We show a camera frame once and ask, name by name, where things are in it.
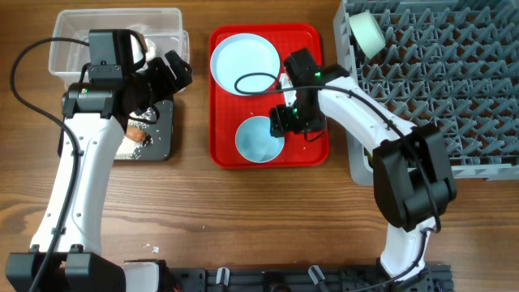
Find light blue bowl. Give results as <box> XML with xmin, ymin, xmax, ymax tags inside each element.
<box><xmin>235</xmin><ymin>116</ymin><xmax>285</xmax><ymax>164</ymax></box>

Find white rice leftovers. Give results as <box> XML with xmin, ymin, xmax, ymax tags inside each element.
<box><xmin>115</xmin><ymin>106</ymin><xmax>157</xmax><ymax>161</ymax></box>

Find orange carrot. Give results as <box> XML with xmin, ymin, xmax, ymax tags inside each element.
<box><xmin>125</xmin><ymin>126</ymin><xmax>147</xmax><ymax>144</ymax></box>

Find light blue plate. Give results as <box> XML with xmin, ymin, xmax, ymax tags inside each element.
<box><xmin>210</xmin><ymin>33</ymin><xmax>281</xmax><ymax>96</ymax></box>

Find green bowl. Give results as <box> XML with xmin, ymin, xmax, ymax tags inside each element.
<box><xmin>350</xmin><ymin>11</ymin><xmax>386</xmax><ymax>58</ymax></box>

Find white tissue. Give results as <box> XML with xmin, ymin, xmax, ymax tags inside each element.
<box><xmin>145</xmin><ymin>38</ymin><xmax>157</xmax><ymax>61</ymax></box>

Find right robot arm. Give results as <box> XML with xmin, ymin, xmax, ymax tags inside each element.
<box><xmin>269</xmin><ymin>49</ymin><xmax>457</xmax><ymax>281</ymax></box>

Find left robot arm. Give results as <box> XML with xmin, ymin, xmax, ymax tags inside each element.
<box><xmin>6</xmin><ymin>50</ymin><xmax>192</xmax><ymax>291</ymax></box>

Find grey dishwasher rack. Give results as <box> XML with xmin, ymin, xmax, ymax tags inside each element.
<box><xmin>333</xmin><ymin>0</ymin><xmax>518</xmax><ymax>181</ymax></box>

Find clear plastic bin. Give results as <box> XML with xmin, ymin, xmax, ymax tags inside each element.
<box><xmin>48</xmin><ymin>7</ymin><xmax>191</xmax><ymax>93</ymax></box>

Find red serving tray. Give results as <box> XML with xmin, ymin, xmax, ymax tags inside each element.
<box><xmin>208</xmin><ymin>24</ymin><xmax>329</xmax><ymax>169</ymax></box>

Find black plastic tray bin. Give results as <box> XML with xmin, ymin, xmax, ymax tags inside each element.
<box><xmin>114</xmin><ymin>100</ymin><xmax>174</xmax><ymax>161</ymax></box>

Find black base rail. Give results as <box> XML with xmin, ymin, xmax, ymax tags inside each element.
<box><xmin>170</xmin><ymin>264</ymin><xmax>455</xmax><ymax>292</ymax></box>

